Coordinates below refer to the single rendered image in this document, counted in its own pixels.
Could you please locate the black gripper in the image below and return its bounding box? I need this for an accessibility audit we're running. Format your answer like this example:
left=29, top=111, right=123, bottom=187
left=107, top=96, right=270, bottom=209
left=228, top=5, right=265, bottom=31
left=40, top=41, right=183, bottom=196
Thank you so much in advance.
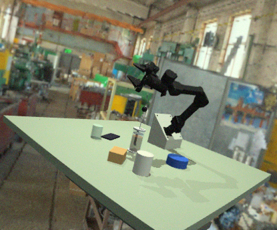
left=127, top=62, right=160, bottom=92

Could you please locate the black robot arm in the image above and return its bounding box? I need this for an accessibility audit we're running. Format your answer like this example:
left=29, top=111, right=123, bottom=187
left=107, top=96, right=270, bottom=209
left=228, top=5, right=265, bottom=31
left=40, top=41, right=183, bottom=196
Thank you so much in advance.
left=155, top=70, right=209, bottom=136

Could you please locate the tan rectangular block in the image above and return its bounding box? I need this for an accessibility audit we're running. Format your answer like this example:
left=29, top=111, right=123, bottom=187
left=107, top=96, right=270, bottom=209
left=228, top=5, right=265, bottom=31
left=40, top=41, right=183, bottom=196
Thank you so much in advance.
left=107, top=146, right=127, bottom=164

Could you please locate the blue short cylinder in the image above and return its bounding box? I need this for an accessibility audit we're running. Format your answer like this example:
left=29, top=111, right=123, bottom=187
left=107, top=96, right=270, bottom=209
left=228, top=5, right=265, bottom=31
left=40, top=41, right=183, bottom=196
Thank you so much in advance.
left=166, top=153, right=189, bottom=170

